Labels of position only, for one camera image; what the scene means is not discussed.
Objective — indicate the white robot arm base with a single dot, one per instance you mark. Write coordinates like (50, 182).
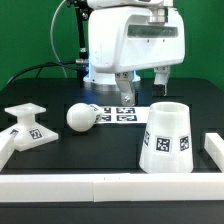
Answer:
(104, 80)

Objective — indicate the white lamp base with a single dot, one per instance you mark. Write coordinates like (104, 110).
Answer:
(27, 133)

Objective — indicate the white front rail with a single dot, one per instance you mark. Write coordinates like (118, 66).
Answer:
(111, 187)

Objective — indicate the white left rail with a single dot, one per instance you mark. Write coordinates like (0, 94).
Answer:
(6, 149)

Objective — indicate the white right rail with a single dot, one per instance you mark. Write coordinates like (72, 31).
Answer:
(214, 145)

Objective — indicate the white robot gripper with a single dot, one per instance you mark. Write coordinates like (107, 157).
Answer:
(124, 39)

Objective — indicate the white lamp shade cone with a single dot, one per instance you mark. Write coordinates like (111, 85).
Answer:
(167, 142)

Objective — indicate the white marker sheet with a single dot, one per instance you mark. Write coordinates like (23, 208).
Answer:
(125, 115)

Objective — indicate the white rail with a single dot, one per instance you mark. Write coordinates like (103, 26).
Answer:
(214, 145)
(6, 149)
(111, 187)

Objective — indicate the white lamp bulb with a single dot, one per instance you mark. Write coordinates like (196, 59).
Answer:
(81, 117)

